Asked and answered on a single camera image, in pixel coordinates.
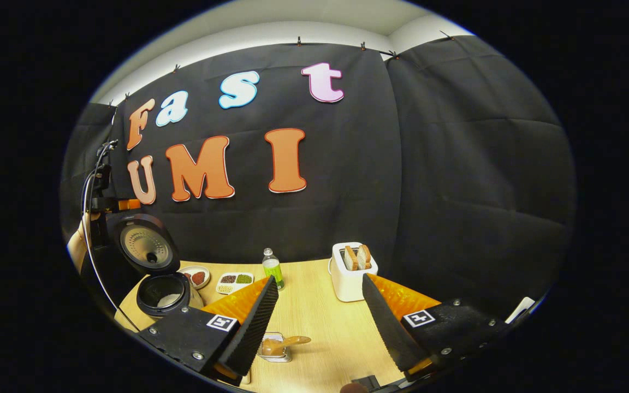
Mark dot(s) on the white sheet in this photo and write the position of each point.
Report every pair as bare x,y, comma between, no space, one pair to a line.
519,309

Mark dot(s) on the bread slice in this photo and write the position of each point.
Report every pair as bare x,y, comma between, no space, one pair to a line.
350,257
364,255

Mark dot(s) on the black silver rice cooker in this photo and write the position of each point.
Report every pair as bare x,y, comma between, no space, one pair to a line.
145,245

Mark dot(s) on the small dish of red beans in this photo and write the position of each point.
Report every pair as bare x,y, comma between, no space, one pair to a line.
197,277

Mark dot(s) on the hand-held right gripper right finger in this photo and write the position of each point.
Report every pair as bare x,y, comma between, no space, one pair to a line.
388,327

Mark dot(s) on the white divided grain dish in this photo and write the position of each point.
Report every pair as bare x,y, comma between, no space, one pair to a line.
235,282

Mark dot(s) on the white toaster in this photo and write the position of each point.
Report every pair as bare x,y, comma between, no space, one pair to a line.
350,286

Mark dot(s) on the black backdrop cloth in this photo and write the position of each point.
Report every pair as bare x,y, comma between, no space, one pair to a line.
456,191

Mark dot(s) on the wooden spoon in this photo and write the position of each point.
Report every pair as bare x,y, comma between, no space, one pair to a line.
284,344

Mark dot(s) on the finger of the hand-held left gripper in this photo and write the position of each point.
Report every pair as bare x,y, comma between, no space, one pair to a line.
129,204

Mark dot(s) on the green label plastic bottle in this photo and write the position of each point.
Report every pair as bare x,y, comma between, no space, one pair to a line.
272,267

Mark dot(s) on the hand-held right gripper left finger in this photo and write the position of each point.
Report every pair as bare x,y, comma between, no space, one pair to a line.
254,333

